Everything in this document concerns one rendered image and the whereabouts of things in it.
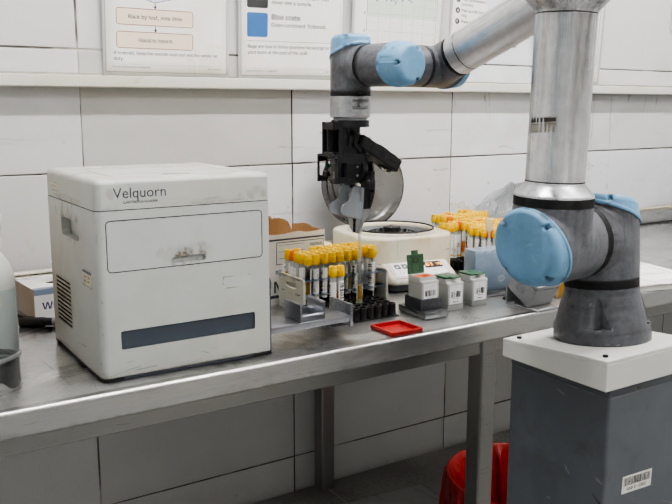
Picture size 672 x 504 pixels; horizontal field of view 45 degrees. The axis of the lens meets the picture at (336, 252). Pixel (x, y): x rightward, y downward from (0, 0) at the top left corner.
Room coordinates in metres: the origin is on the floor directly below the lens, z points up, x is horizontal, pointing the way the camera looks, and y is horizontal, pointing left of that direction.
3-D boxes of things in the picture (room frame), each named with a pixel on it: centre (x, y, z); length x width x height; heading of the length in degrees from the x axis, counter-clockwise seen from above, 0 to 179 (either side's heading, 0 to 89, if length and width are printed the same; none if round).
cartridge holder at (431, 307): (1.56, -0.17, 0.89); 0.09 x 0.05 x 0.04; 31
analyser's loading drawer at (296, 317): (1.37, 0.07, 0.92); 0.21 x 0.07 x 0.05; 123
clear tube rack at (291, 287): (1.64, 0.00, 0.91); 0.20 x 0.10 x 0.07; 123
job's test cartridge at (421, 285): (1.56, -0.17, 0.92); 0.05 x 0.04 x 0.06; 31
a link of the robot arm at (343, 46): (1.54, -0.03, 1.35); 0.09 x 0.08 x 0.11; 41
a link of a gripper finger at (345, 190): (1.55, -0.01, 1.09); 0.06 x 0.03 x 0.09; 123
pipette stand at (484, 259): (1.74, -0.33, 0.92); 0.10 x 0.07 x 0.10; 118
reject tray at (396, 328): (1.44, -0.11, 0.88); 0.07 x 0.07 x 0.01; 33
